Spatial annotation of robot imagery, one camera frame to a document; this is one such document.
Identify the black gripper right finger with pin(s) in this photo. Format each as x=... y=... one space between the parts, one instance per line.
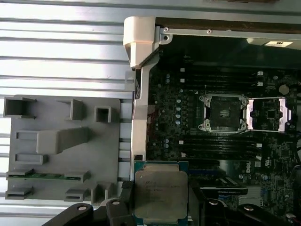
x=211 y=214

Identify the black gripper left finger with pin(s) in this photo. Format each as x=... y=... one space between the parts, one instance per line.
x=117 y=212

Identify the silver CPU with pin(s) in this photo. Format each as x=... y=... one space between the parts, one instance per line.
x=160 y=190

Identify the black RAM slot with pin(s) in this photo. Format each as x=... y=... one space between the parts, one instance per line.
x=221 y=70
x=221 y=146
x=221 y=80
x=221 y=75
x=221 y=141
x=221 y=155
x=221 y=85
x=221 y=150

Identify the black CPU socket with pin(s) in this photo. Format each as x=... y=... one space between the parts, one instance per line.
x=222 y=113

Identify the black graphics card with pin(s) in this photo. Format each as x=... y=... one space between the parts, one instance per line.
x=223 y=189

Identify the grey plastic parts rack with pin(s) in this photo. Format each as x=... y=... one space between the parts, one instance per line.
x=70 y=148

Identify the green RAM stick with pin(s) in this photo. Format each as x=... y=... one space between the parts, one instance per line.
x=47 y=176

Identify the dark green motherboard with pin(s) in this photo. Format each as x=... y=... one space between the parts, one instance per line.
x=164 y=101

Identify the round silver coin battery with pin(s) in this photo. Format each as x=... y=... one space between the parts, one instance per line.
x=283 y=89

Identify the grey and black PC case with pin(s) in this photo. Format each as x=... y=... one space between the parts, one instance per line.
x=138 y=35

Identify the white rectangular sticker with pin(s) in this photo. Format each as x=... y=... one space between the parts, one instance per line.
x=280 y=44

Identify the silver socket cover frame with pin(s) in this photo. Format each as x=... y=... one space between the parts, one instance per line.
x=285 y=115

